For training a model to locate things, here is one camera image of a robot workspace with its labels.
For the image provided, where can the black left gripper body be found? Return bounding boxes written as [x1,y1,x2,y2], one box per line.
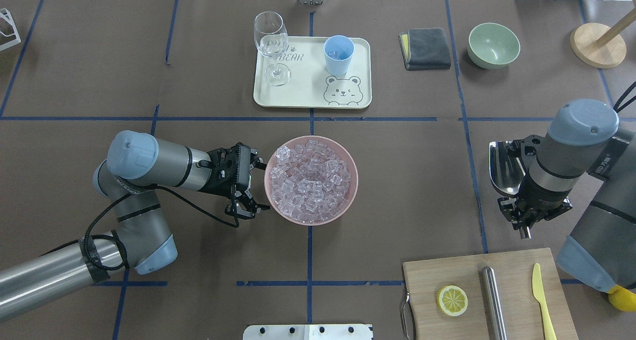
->
[205,143,252,199]

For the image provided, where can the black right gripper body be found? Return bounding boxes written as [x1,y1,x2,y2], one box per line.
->
[513,135,572,228]

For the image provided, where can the metal ice scoop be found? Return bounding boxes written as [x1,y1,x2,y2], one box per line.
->
[488,140,531,240]

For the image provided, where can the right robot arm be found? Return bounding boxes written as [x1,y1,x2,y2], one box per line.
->
[488,84,636,295]

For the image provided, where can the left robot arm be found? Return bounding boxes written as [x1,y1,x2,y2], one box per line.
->
[0,131,269,322]

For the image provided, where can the clear ice cubes pile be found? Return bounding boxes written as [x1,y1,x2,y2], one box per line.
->
[269,139,351,221]

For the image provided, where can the light blue cup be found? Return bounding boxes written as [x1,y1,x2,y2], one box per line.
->
[323,36,355,77]

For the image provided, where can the pink bowl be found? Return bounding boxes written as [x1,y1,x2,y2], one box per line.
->
[264,135,359,226]

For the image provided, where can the cream bear tray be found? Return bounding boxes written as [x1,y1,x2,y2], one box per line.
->
[253,36,373,109]

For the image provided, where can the metal rod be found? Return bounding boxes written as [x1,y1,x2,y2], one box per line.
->
[481,266,508,340]

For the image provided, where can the clear wine glass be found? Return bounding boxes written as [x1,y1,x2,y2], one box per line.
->
[253,11,291,86]

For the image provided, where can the lemon half slice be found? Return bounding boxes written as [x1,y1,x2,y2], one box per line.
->
[436,285,468,317]

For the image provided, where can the wooden cutting board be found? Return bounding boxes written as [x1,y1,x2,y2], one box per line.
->
[402,249,578,340]

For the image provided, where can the yellow plastic knife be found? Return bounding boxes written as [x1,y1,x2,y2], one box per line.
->
[531,263,557,340]

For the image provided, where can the green bowl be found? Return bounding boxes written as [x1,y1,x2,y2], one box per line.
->
[468,22,521,70]

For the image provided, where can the wooden round stand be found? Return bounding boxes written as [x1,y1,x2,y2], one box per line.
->
[569,9,636,69]

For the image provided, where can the grey folded cloth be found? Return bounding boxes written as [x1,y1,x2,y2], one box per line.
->
[399,28,451,71]

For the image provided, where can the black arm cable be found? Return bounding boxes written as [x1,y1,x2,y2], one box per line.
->
[82,161,240,270]

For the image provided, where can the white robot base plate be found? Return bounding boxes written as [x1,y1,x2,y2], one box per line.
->
[242,324,374,340]

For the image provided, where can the white wire cup rack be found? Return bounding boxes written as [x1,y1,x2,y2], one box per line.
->
[0,8,22,52]

